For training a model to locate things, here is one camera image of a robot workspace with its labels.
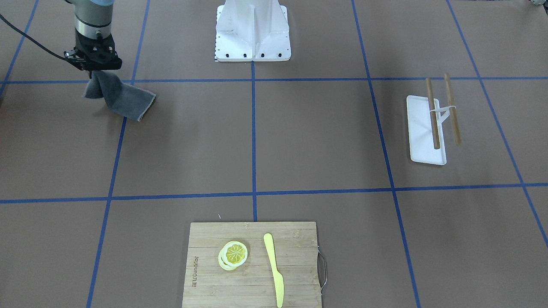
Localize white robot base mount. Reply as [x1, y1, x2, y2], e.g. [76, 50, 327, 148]
[214, 0, 292, 62]

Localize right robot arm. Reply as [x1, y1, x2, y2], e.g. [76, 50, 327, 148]
[63, 0, 123, 72]

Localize white rectangular tray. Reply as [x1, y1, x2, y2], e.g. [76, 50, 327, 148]
[406, 95, 447, 166]

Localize bamboo cutting board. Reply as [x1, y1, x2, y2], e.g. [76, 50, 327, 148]
[182, 222, 322, 308]

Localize yellow lemon slices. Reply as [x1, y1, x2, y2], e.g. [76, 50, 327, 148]
[218, 240, 248, 271]

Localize grey wiping cloth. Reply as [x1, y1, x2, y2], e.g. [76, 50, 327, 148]
[83, 71, 157, 121]

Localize wooden rack bar near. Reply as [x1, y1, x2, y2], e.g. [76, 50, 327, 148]
[426, 77, 441, 150]

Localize yellow plastic knife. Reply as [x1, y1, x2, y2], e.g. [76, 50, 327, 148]
[263, 233, 285, 308]

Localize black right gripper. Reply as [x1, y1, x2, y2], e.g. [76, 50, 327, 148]
[63, 34, 123, 72]

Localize wooden rack bar far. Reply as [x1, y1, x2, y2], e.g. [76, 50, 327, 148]
[444, 73, 462, 146]

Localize wooden rack bar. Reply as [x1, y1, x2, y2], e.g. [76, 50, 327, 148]
[426, 77, 441, 150]
[444, 73, 462, 146]

